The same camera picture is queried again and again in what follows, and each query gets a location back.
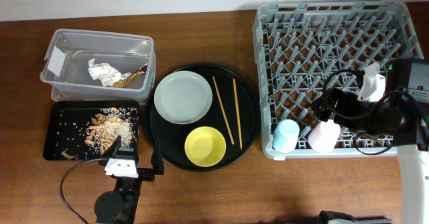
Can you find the blue cup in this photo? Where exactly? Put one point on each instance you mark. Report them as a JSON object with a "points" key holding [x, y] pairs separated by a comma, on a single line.
{"points": [[285, 136]]}

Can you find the left wooden chopstick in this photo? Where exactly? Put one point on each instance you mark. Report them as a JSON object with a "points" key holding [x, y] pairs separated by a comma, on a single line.
{"points": [[223, 110]]}

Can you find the yellow bowl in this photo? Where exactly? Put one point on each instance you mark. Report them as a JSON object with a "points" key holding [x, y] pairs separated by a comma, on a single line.
{"points": [[205, 146]]}

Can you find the grey plate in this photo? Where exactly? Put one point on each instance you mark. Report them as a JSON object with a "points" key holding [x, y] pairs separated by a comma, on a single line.
{"points": [[183, 97]]}

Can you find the white tissue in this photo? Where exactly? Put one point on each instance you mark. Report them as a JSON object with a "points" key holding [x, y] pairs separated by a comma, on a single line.
{"points": [[104, 72]]}

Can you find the wooden chopstick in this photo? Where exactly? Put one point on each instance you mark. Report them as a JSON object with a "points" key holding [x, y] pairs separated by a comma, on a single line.
{"points": [[223, 110], [237, 113]]}

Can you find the right wooden chopstick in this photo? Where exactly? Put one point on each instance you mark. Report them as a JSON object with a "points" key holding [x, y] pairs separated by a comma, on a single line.
{"points": [[237, 113]]}

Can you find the brown foil wrapper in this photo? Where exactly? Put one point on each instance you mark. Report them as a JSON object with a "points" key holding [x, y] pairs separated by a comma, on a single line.
{"points": [[123, 83]]}

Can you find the food scraps and rice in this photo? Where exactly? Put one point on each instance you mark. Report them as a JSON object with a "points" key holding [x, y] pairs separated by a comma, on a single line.
{"points": [[106, 130]]}

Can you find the clear plastic bin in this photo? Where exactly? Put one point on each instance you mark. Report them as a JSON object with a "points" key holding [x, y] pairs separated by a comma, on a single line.
{"points": [[125, 52]]}

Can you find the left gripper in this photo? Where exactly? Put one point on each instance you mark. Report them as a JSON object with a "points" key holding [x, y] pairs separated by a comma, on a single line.
{"points": [[149, 174]]}

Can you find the pink cup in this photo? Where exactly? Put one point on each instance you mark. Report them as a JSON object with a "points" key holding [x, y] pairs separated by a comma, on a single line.
{"points": [[324, 136]]}

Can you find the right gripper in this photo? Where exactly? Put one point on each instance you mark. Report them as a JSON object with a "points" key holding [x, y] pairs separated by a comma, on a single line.
{"points": [[346, 100]]}

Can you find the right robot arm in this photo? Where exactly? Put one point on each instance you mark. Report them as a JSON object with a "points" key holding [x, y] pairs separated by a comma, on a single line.
{"points": [[393, 104]]}

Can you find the white label on bin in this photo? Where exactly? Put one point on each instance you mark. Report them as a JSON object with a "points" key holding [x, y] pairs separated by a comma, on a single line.
{"points": [[56, 61]]}

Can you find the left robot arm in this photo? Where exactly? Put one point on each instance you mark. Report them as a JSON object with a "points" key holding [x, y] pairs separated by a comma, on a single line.
{"points": [[120, 204]]}

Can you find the black rectangular tray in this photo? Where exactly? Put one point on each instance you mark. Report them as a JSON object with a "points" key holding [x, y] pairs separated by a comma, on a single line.
{"points": [[70, 122]]}

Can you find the grey dishwasher rack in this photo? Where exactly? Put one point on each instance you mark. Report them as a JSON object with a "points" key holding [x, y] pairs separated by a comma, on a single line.
{"points": [[298, 45]]}

